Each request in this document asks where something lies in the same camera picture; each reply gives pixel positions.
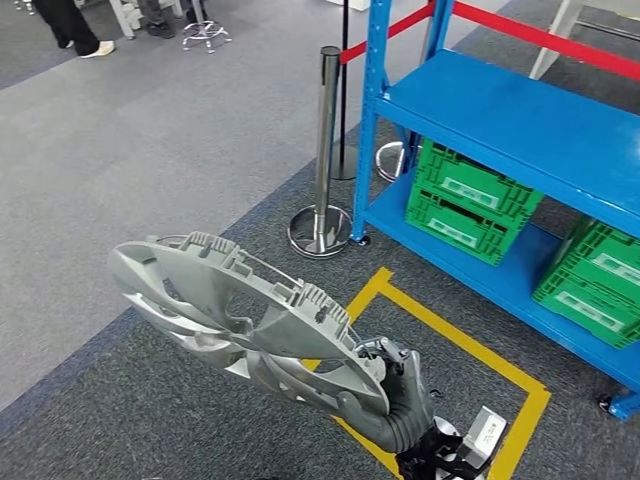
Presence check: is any blue metal shelf rack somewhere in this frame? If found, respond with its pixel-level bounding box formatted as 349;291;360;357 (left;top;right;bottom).
349;0;640;423

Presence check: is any red barrier belt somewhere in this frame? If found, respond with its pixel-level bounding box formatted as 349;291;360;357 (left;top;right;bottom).
339;1;436;66
451;0;640;83

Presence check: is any chrome chair base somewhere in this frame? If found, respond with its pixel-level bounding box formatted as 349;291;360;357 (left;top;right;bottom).
181;0;232;54

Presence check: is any person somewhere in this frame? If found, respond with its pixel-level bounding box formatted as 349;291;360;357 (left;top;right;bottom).
30;0;116;60
137;0;176;40

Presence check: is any white desk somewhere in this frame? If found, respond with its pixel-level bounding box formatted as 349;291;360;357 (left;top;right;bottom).
528;0;640;82

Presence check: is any grey plastic wheel hubcap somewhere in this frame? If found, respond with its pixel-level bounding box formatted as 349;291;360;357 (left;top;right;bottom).
107;230;392;419

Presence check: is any green plastic crate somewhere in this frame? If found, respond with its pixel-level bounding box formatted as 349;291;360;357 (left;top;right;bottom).
404;137;544;268
531;217;640;351

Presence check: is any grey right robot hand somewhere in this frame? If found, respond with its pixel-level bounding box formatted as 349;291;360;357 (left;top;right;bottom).
332;336;436;456

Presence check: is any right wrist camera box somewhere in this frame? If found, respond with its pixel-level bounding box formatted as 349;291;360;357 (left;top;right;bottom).
457;405;507;473

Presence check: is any white table frame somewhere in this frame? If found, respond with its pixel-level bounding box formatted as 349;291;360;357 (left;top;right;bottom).
107;0;143;41

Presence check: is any black stanchion post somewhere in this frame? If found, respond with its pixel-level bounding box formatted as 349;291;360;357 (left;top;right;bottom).
330;0;358;182

